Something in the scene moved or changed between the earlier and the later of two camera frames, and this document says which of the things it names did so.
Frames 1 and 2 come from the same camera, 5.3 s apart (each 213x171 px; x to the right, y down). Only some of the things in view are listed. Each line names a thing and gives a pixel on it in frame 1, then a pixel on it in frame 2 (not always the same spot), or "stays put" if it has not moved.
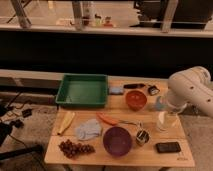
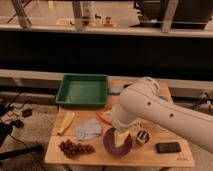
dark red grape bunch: [70, 149] stays put
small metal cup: [142, 137] stays put
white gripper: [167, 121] to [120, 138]
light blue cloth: [90, 128] stays put
